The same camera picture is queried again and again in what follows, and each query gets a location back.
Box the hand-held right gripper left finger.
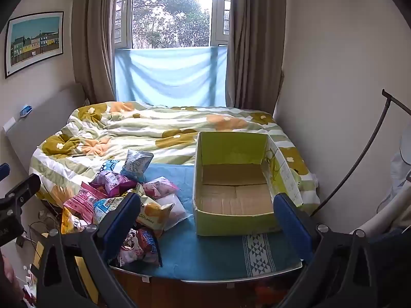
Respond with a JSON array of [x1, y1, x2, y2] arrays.
[[30, 192, 142, 308]]

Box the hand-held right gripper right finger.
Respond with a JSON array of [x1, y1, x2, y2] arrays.
[[273, 193, 379, 308]]

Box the purple chip bag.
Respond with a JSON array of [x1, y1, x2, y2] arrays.
[[89, 171, 138, 197]]

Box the pink white snack bag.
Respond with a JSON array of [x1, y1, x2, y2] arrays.
[[143, 176, 179, 199]]

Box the green cardboard box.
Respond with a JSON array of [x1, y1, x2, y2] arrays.
[[192, 131, 304, 236]]

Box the teal patterned mat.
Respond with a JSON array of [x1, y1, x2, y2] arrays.
[[109, 163, 302, 284]]

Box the floral quilt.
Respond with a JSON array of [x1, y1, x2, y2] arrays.
[[29, 101, 322, 214]]

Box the black stand pole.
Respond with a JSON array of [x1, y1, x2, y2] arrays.
[[310, 89, 411, 217]]

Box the light blue cloth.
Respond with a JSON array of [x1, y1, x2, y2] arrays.
[[115, 46, 228, 108]]

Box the brown curtain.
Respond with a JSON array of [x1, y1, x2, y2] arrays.
[[71, 0, 129, 103], [225, 0, 287, 121]]

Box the window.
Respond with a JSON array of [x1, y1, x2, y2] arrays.
[[114, 0, 232, 50]]

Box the black cables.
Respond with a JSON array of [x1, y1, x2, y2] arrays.
[[27, 210, 61, 241]]

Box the framed wall poster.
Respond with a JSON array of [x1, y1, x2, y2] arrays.
[[5, 11, 64, 79]]

